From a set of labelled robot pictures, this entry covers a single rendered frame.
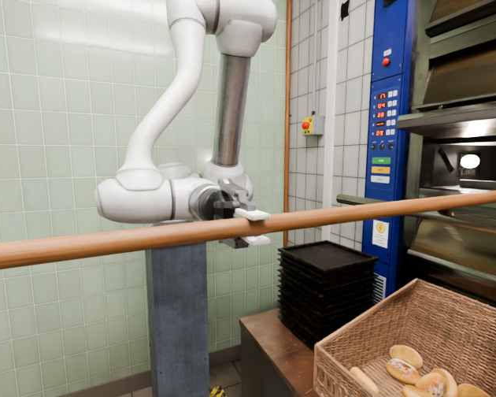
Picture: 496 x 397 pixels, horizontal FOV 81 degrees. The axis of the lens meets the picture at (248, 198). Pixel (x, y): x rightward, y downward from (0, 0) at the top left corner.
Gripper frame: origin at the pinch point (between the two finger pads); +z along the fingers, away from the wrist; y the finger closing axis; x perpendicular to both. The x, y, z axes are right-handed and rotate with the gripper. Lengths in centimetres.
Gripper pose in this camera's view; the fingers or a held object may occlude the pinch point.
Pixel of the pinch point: (252, 224)
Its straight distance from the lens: 46.6
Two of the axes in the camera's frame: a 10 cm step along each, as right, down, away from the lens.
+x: -9.2, 0.6, -4.0
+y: 0.0, 9.9, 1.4
